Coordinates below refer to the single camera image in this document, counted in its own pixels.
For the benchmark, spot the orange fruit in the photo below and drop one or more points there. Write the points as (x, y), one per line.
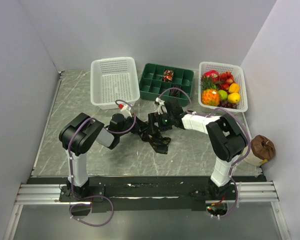
(234, 88)

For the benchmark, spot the yellow lemon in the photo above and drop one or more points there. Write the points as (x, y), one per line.
(233, 98)

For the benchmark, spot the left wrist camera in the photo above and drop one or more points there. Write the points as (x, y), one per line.
(125, 109)

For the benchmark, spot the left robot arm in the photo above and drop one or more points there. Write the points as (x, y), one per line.
(78, 136)

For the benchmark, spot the green apple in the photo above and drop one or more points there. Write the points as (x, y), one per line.
(223, 95)

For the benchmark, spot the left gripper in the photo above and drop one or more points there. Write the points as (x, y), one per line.
(139, 126)

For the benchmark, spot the white fruit basket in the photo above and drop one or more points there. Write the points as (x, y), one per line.
(239, 78)

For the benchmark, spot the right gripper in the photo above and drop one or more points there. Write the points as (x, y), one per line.
(154, 117)

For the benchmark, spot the dark grapes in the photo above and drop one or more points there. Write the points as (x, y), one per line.
(226, 104)

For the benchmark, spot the orange pineapple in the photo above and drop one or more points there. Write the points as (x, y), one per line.
(209, 95)

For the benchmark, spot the dark striped rolled tie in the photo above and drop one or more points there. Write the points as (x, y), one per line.
(174, 92)

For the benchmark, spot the red strawberries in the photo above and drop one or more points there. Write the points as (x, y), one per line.
(225, 80)

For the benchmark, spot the green divided organizer tray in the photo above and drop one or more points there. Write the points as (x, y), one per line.
(152, 86)

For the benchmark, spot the red floral rolled tie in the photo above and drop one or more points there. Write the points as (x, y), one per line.
(168, 76)

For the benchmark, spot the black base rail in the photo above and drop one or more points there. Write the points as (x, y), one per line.
(138, 193)

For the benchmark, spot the black gold floral tie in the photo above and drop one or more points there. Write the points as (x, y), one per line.
(159, 143)

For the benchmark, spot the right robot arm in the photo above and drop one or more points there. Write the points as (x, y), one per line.
(226, 137)

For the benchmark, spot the white empty plastic basket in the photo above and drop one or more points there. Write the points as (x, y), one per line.
(113, 79)

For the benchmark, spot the brown paper bag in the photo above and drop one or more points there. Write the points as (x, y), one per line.
(262, 151)

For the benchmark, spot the pink dragon fruit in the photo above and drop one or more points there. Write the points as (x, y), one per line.
(213, 75)

